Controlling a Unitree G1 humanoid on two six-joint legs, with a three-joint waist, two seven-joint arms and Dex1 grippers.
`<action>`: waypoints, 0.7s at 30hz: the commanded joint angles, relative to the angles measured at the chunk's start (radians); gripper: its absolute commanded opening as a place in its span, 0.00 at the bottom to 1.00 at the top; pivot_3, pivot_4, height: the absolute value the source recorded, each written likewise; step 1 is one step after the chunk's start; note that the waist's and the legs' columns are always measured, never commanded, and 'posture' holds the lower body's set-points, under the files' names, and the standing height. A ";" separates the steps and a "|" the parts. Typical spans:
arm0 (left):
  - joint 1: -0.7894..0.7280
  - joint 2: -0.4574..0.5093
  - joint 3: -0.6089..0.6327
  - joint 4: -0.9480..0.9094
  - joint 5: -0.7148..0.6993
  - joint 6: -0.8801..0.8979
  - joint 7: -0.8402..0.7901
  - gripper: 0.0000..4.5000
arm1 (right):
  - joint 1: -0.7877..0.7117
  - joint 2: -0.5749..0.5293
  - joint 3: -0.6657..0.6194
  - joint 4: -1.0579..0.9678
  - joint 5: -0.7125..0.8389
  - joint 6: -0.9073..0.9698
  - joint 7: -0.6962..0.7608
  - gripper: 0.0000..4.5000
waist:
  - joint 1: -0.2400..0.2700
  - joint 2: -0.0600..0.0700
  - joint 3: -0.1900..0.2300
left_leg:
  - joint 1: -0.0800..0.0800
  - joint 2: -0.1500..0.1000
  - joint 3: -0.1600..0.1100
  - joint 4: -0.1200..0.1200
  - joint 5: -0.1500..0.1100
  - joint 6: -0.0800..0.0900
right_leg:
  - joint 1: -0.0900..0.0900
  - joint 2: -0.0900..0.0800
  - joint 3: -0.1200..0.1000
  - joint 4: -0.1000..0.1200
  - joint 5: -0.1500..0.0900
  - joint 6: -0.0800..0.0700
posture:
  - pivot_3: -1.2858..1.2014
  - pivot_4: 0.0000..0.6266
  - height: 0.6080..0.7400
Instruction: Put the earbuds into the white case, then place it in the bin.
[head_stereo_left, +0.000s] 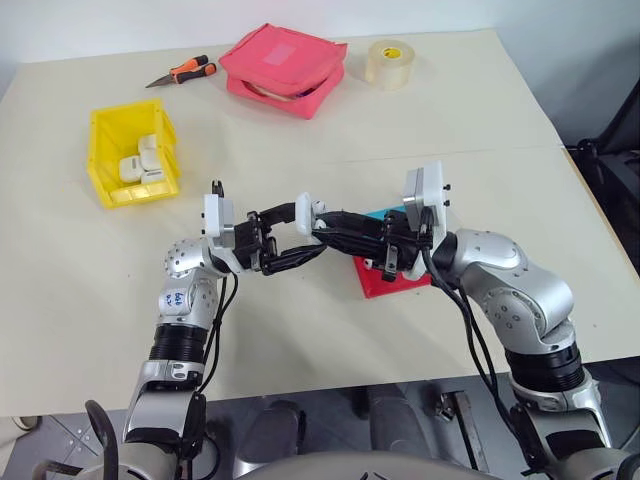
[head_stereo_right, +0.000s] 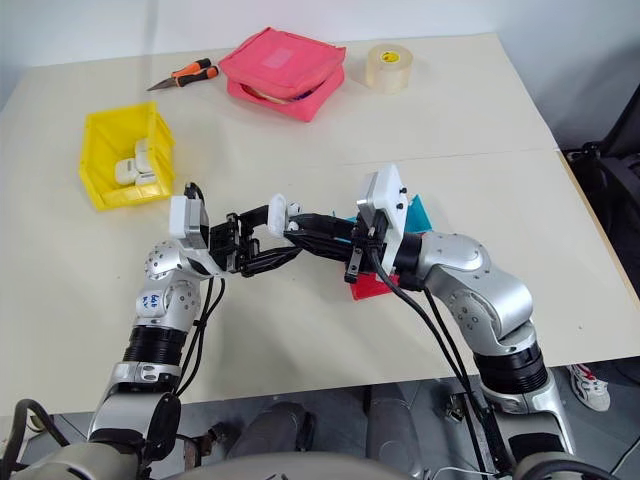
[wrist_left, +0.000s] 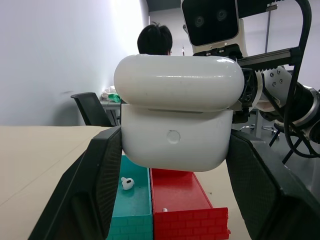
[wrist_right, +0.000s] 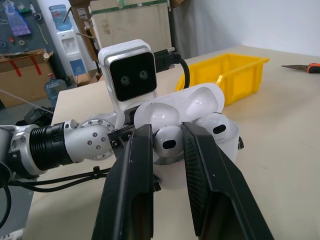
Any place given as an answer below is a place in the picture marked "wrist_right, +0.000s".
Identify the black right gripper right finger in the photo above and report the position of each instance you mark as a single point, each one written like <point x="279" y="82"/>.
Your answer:
<point x="217" y="195"/>

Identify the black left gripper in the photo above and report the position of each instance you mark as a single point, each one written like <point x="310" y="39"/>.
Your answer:
<point x="122" y="137"/>

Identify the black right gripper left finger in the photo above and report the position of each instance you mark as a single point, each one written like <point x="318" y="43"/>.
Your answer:
<point x="130" y="190"/>

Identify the white wireless earbud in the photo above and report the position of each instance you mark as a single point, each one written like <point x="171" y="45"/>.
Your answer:
<point x="167" y="137"/>
<point x="212" y="122"/>

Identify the white charging case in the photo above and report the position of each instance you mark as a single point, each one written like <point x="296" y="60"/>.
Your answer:
<point x="175" y="100"/>

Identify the small open cardboard box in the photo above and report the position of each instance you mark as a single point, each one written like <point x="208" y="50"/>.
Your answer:
<point x="87" y="80"/>

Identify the large taped cardboard box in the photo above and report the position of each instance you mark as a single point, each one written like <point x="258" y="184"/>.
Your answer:
<point x="25" y="77"/>

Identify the yellow plastic bin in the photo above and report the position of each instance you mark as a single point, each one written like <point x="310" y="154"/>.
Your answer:
<point x="240" y="75"/>

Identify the blue water jug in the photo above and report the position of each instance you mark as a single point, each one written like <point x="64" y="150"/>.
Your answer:
<point x="55" y="90"/>
<point x="61" y="17"/>

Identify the white water dispenser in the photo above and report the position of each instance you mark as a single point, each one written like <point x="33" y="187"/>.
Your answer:
<point x="70" y="45"/>

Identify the pale wooden crate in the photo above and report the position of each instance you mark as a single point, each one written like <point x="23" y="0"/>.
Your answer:
<point x="130" y="25"/>

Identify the dark blue pegboard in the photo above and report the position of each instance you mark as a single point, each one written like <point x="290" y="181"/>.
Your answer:
<point x="40" y="15"/>

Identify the purple hanging bag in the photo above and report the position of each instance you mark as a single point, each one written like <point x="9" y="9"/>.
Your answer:
<point x="18" y="22"/>

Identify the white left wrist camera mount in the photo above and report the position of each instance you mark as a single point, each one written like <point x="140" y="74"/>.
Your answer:
<point x="125" y="50"/>

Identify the left robot arm with camera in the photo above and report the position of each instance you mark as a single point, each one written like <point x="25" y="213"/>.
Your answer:
<point x="186" y="70"/>

